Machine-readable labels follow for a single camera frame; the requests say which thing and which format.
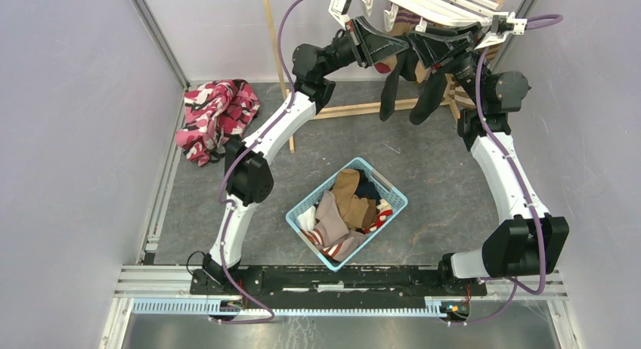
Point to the light blue cable tray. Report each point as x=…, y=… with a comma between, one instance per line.
x=217, y=307

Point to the black sock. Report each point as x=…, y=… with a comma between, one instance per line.
x=430, y=99
x=405, y=67

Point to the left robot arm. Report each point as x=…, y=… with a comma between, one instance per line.
x=248, y=179

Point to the light blue laundry basket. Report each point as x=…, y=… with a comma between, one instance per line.
x=301, y=216

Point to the navy blue sock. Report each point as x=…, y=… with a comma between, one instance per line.
x=366, y=188

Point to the beige pink sock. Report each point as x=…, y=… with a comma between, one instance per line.
x=330, y=225

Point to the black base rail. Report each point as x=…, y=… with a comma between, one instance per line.
x=311, y=287

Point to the pink camouflage cloth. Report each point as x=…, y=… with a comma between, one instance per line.
x=215, y=112

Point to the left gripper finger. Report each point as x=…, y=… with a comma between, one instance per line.
x=388, y=55
x=373, y=38

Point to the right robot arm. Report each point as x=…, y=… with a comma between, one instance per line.
x=528, y=239

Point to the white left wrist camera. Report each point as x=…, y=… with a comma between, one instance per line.
x=338, y=10

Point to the white clip hanger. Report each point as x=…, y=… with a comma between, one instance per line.
x=451, y=13

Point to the tan ribbed sock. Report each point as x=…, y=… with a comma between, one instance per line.
x=357, y=212

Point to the red santa sock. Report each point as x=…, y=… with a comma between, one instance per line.
x=383, y=212

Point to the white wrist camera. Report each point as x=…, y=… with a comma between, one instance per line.
x=338, y=10
x=499, y=27

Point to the red purple striped sock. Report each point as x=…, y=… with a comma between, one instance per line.
x=404, y=22

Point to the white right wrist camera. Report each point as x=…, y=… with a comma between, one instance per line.
x=499, y=27

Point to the brown striped sock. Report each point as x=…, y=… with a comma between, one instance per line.
x=457, y=93

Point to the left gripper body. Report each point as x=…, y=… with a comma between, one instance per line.
x=359, y=44

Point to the wooden hanger stand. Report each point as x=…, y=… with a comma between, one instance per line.
x=355, y=109

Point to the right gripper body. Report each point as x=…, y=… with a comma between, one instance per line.
x=466, y=66

